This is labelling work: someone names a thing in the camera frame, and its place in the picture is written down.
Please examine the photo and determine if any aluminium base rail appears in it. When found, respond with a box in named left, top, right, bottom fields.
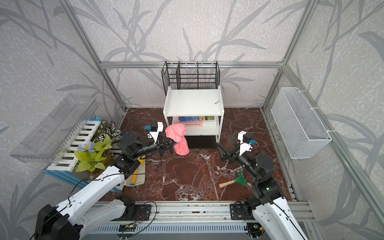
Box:
left=81, top=201, right=316, bottom=223

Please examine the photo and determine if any green artificial plant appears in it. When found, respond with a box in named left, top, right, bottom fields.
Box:
left=74, top=136, right=112, bottom=173

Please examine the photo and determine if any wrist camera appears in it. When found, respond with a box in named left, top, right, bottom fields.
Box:
left=238, top=131, right=256, bottom=156
left=146, top=121, right=164, bottom=144

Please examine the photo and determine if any white wire basket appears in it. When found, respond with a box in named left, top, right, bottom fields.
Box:
left=271, top=87, right=332, bottom=159

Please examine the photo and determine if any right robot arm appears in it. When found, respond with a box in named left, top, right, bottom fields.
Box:
left=216, top=143, right=308, bottom=240

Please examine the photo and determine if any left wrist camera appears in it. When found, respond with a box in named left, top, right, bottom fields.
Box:
left=146, top=121, right=164, bottom=144

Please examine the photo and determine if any pink cloth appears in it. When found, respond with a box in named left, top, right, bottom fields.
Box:
left=165, top=124, right=190, bottom=156

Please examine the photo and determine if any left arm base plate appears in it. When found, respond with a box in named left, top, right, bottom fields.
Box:
left=114, top=204, right=152, bottom=222

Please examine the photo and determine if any green toy rake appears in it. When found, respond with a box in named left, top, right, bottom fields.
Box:
left=219, top=172, right=248, bottom=188

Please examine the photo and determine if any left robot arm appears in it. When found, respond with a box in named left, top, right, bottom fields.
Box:
left=31, top=132, right=177, bottom=240

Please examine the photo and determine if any blue white picket crate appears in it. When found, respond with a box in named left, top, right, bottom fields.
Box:
left=43, top=118, right=123, bottom=188

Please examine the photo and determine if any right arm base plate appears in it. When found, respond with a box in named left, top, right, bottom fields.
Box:
left=230, top=202, right=254, bottom=221

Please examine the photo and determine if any white two-tier bookshelf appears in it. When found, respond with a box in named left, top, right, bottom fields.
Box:
left=163, top=86, right=225, bottom=142

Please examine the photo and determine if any yellow toy shovel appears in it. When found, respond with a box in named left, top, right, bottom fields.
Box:
left=130, top=155, right=146, bottom=186

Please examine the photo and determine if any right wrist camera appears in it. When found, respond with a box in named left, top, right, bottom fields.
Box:
left=238, top=131, right=256, bottom=156

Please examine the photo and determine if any black wire basket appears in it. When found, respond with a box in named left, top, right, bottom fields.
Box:
left=161, top=62, right=221, bottom=94

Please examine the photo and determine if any clear plastic wall shelf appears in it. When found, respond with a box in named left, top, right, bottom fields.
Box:
left=10, top=94, right=99, bottom=164

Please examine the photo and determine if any blue book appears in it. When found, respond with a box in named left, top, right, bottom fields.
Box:
left=178, top=116, right=201, bottom=122

